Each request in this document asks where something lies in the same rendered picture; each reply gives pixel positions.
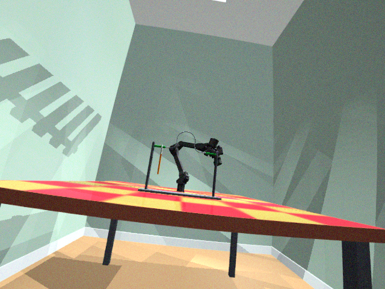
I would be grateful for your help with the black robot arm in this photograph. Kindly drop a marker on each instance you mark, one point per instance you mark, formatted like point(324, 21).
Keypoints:
point(207, 147)

